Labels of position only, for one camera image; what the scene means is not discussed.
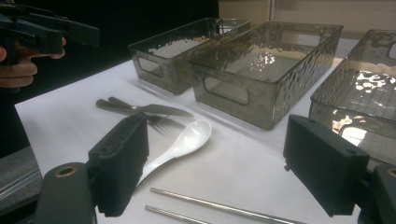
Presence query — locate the white ceramic soup spoon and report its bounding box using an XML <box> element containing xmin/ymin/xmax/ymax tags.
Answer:
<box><xmin>136</xmin><ymin>119</ymin><xmax>213</xmax><ymax>188</ymax></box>

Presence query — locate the metal table knife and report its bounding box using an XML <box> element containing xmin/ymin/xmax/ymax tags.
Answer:
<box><xmin>95</xmin><ymin>98</ymin><xmax>194</xmax><ymax>119</ymax></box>

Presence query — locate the beige wooden shelf unit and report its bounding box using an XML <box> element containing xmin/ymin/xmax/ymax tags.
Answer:
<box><xmin>218</xmin><ymin>0</ymin><xmax>396</xmax><ymax>40</ymax></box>

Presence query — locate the aluminium floor rail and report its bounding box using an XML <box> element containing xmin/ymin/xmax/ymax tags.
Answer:
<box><xmin>0</xmin><ymin>169</ymin><xmax>43</xmax><ymax>202</ymax></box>

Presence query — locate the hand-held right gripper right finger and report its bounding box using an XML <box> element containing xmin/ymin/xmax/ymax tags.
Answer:
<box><xmin>283</xmin><ymin>114</ymin><xmax>370</xmax><ymax>217</ymax></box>

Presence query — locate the metal fork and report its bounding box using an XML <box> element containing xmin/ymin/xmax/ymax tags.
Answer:
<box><xmin>107</xmin><ymin>96</ymin><xmax>187</xmax><ymax>137</ymax></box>

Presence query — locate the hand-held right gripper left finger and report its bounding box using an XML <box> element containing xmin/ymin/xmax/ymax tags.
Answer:
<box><xmin>88</xmin><ymin>112</ymin><xmax>149</xmax><ymax>217</ymax></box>

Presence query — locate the metal chopstick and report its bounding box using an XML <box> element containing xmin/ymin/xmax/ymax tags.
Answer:
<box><xmin>144</xmin><ymin>204</ymin><xmax>213</xmax><ymax>224</ymax></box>
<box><xmin>149</xmin><ymin>187</ymin><xmax>309</xmax><ymax>224</ymax></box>

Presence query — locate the smoky transparent plastic bin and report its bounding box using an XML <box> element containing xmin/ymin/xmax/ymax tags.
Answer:
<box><xmin>189</xmin><ymin>21</ymin><xmax>344</xmax><ymax>131</ymax></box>
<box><xmin>127</xmin><ymin>17</ymin><xmax>251</xmax><ymax>95</ymax></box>
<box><xmin>307</xmin><ymin>29</ymin><xmax>396</xmax><ymax>171</ymax></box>

